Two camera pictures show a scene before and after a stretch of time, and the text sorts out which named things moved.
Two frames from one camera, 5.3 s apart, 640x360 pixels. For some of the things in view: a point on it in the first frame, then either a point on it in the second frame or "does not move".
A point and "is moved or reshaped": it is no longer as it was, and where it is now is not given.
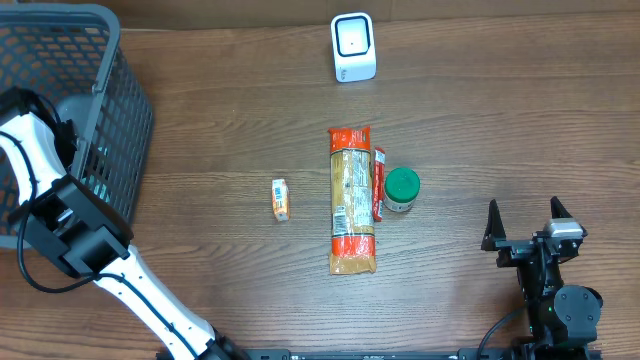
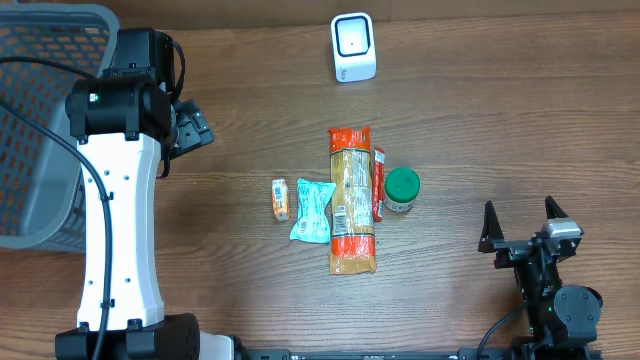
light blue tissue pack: [102, 174] is moved or reshaped
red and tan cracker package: [352, 181] does not move
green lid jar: [401, 189] does not move
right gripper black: [516, 250] does not move
